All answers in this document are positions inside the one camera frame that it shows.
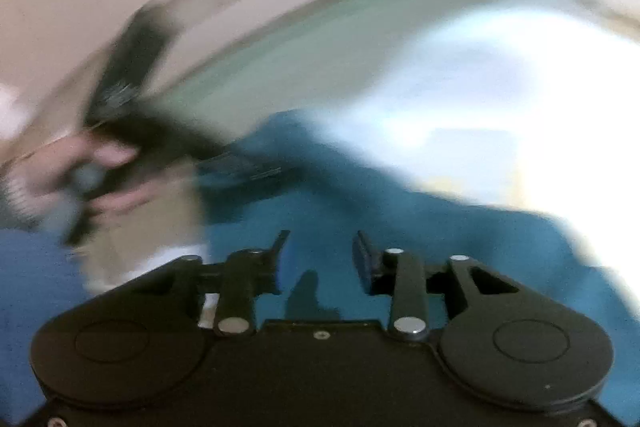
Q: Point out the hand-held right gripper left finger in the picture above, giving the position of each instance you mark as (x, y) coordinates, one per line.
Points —
(278, 252)

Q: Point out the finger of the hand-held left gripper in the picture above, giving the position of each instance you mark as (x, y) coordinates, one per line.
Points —
(235, 169)

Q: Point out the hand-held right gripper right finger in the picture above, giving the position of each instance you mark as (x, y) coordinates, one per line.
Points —
(362, 252)

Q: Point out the teal pants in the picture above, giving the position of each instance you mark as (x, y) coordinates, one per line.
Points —
(340, 217)

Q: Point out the person's left hand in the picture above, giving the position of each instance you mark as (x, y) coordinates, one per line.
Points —
(55, 167)

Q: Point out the flower printed bedsheet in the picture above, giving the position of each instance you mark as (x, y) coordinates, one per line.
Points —
(475, 82)

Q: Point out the person's blue clothing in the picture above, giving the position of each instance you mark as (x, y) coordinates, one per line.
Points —
(30, 287)

